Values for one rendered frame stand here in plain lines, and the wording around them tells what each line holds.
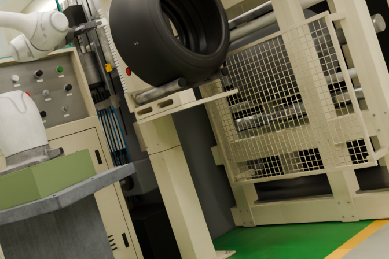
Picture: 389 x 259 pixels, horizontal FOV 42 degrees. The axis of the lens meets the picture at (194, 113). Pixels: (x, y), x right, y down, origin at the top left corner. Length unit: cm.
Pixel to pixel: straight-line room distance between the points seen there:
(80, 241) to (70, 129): 91
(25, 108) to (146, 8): 70
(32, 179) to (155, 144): 106
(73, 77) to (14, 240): 112
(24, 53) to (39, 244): 68
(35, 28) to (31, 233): 69
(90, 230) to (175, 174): 85
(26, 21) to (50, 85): 84
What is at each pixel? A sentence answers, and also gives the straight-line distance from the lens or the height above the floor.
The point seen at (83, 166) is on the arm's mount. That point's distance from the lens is 188.
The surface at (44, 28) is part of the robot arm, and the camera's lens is 183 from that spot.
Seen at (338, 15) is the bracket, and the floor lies 97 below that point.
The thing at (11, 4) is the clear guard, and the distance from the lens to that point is 269.
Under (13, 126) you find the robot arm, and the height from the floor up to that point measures 90.
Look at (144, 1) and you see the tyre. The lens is 222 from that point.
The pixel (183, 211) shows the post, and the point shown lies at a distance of 261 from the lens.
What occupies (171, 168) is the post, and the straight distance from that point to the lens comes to 259.
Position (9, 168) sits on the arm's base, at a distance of 184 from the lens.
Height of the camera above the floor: 76
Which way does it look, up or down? level
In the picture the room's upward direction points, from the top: 18 degrees counter-clockwise
